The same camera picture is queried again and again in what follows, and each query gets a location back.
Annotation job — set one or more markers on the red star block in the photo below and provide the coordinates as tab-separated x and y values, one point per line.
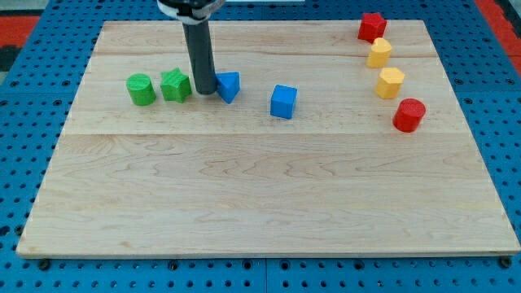
372	26

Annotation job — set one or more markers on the blue triangle block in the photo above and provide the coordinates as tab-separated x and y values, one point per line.
228	85

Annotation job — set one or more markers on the red cylinder block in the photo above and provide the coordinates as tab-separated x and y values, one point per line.
409	114

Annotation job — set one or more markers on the yellow heart block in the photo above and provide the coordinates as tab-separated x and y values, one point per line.
380	52

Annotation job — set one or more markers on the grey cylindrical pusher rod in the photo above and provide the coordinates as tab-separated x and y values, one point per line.
199	45

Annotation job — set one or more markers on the yellow hexagon block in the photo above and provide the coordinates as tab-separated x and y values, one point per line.
389	83

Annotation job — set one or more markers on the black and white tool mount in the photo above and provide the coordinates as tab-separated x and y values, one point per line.
191	12

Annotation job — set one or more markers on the blue cube block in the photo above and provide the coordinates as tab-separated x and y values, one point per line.
283	101

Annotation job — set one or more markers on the green cylinder block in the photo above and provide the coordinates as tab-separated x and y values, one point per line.
140	89

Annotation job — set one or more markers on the green star block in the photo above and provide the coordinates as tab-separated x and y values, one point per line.
175	85

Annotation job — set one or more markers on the wooden board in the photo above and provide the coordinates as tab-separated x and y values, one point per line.
208	179

